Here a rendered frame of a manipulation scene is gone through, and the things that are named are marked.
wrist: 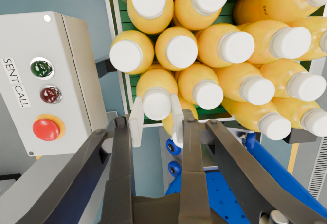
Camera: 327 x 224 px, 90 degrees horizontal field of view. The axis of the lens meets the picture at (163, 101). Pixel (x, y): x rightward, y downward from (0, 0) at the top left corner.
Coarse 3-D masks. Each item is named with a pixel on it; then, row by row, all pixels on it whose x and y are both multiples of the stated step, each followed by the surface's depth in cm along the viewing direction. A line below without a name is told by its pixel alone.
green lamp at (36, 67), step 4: (40, 60) 20; (32, 64) 20; (36, 64) 20; (40, 64) 20; (44, 64) 20; (32, 68) 20; (36, 68) 20; (40, 68) 20; (44, 68) 20; (48, 68) 21; (32, 72) 20; (36, 72) 20; (40, 72) 20; (44, 72) 20; (48, 72) 21; (36, 76) 21; (40, 76) 21; (44, 76) 21
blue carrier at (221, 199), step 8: (208, 176) 41; (216, 176) 41; (176, 184) 40; (208, 184) 39; (216, 184) 39; (224, 184) 39; (168, 192) 38; (176, 192) 38; (208, 192) 37; (216, 192) 37; (224, 192) 37; (232, 192) 36; (216, 200) 35; (224, 200) 35; (232, 200) 35; (216, 208) 33; (224, 208) 33; (232, 208) 33; (240, 208) 33; (224, 216) 32; (232, 216) 32; (240, 216) 32
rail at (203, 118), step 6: (204, 114) 41; (210, 114) 41; (216, 114) 40; (222, 114) 40; (228, 114) 40; (144, 120) 40; (150, 120) 40; (156, 120) 40; (198, 120) 38; (204, 120) 38; (222, 120) 38; (228, 120) 39; (144, 126) 38; (150, 126) 38
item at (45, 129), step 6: (42, 120) 23; (48, 120) 23; (36, 126) 23; (42, 126) 23; (48, 126) 23; (54, 126) 23; (36, 132) 23; (42, 132) 23; (48, 132) 23; (54, 132) 23; (42, 138) 24; (48, 138) 24; (54, 138) 24
